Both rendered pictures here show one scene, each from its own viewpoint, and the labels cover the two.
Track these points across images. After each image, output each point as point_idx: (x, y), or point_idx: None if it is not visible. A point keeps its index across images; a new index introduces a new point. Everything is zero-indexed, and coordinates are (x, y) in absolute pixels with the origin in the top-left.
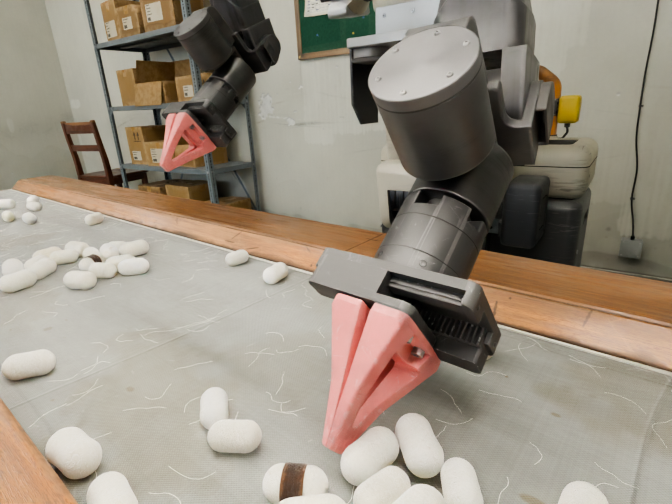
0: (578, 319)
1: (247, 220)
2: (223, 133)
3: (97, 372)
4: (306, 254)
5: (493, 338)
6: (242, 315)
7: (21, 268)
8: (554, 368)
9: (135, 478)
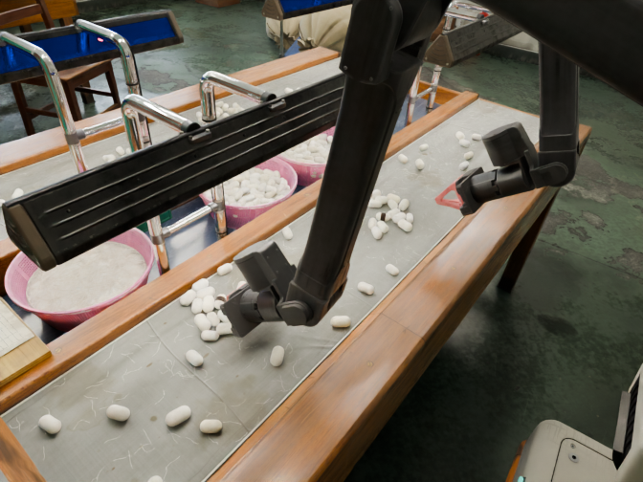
0: (288, 405)
1: (451, 263)
2: (463, 208)
3: (286, 251)
4: (389, 298)
5: (233, 330)
6: None
7: (372, 197)
8: (264, 388)
9: (235, 273)
